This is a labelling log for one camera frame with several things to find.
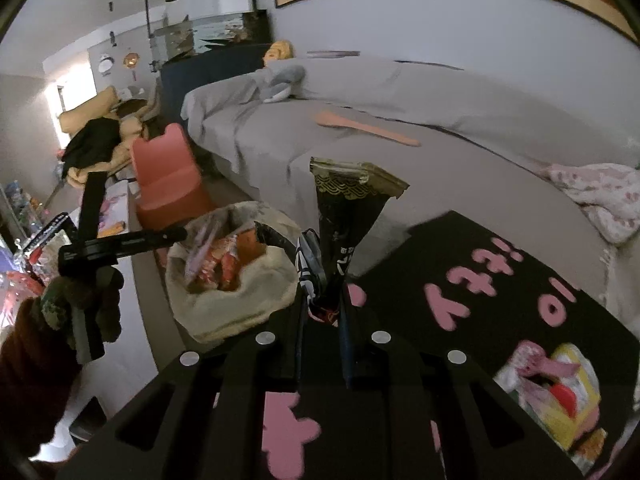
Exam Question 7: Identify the pink lollipop wrapper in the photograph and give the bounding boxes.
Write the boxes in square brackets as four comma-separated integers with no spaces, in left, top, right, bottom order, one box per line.
[505,340,581,381]

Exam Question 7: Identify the peach long-handled paddle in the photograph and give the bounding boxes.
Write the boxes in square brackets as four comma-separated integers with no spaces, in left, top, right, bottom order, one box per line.
[315,111,422,147]

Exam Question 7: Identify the person's left forearm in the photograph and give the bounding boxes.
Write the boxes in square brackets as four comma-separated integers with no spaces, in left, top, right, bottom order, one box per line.
[0,305,86,461]

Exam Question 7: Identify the black printed box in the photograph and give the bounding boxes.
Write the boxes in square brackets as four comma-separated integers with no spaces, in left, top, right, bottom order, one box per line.
[22,212,73,256]

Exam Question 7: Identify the grey plush toy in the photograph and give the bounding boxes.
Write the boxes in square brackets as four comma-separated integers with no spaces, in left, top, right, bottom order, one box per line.
[252,62,307,105]

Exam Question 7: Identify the white low table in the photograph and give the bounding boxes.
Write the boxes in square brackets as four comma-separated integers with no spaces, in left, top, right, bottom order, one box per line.
[65,180,176,461]

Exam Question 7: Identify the black cone wrapper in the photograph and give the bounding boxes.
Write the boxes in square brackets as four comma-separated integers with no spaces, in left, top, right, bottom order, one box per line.
[297,156,408,323]

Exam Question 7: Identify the black pink printed tablecloth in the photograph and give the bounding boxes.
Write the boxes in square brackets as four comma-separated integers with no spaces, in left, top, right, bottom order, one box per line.
[210,210,640,480]

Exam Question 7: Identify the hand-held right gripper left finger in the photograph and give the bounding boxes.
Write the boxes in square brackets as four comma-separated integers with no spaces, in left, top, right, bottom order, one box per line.
[55,284,305,480]

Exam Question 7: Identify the person's left hand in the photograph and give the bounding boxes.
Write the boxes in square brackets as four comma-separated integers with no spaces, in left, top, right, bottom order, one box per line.
[31,267,126,345]

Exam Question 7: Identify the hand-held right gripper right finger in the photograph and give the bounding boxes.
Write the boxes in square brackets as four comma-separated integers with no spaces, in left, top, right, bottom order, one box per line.
[339,284,584,480]

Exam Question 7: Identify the glass fish tank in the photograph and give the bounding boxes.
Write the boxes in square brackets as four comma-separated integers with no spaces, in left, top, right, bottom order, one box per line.
[145,0,273,111]

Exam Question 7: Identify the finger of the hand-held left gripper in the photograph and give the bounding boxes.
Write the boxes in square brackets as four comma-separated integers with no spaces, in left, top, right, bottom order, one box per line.
[80,171,109,244]
[114,226,189,259]

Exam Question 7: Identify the clear plastic wrapper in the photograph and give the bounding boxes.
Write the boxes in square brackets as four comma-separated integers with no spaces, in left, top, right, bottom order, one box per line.
[184,212,231,291]

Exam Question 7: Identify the yellow snack packet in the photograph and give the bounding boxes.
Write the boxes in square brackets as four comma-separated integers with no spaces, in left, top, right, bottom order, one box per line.
[500,342,601,471]

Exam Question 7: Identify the black clothing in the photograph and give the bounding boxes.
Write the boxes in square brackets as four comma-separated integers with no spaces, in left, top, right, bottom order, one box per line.
[62,119,123,171]

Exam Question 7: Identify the grey covered sofa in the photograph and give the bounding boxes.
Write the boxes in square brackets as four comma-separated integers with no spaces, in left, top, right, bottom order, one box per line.
[181,55,640,331]

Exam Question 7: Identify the orange child chair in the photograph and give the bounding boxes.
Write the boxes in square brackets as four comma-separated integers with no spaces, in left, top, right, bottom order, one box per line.
[131,122,213,231]

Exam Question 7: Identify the yellow floor cushions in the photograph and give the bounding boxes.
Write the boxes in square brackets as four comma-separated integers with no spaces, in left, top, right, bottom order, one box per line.
[59,86,156,191]

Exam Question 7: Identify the yellow plush toy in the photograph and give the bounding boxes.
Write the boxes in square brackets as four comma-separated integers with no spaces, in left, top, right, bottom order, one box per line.
[263,41,293,67]

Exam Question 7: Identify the red wrapper piece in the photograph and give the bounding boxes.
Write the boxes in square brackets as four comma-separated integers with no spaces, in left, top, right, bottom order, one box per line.
[547,382,576,413]

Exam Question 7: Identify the pink floral blanket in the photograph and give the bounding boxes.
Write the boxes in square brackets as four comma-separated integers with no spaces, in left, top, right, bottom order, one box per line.
[542,162,640,246]

